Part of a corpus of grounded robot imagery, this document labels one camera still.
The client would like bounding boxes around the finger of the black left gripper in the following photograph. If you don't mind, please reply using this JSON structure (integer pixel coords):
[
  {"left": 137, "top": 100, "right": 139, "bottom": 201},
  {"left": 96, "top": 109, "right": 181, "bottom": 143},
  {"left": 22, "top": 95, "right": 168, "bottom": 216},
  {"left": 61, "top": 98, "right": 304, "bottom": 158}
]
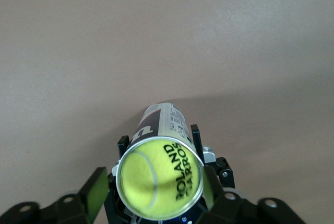
[{"left": 190, "top": 124, "right": 235, "bottom": 191}]

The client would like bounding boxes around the yellow Roland Garros tennis ball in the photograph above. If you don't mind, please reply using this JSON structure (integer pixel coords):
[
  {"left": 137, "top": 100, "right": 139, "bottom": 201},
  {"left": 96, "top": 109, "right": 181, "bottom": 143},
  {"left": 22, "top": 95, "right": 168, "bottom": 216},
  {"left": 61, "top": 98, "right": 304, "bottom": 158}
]
[{"left": 121, "top": 142, "right": 203, "bottom": 213}]

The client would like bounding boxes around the clear tennis ball can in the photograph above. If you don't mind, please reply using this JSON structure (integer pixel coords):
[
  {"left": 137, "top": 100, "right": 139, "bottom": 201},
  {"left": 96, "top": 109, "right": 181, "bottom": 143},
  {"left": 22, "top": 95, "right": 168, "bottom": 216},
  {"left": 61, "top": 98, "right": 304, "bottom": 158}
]
[{"left": 116, "top": 102, "right": 205, "bottom": 221}]

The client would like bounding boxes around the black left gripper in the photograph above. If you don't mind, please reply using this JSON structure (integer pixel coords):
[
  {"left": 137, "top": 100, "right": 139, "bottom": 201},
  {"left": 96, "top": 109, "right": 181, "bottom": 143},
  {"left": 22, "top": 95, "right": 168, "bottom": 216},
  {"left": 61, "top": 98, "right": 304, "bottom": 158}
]
[{"left": 104, "top": 135, "right": 209, "bottom": 224}]

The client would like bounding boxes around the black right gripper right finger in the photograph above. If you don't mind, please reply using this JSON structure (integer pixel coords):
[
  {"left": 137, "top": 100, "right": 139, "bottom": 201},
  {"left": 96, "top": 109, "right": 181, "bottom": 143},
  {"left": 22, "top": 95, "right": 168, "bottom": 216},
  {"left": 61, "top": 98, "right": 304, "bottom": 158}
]
[{"left": 198, "top": 166, "right": 306, "bottom": 224}]

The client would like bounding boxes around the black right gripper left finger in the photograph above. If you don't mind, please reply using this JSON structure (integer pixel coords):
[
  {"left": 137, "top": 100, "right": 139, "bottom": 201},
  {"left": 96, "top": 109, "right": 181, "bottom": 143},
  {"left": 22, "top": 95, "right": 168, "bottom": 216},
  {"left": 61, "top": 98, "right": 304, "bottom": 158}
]
[{"left": 0, "top": 166, "right": 109, "bottom": 224}]

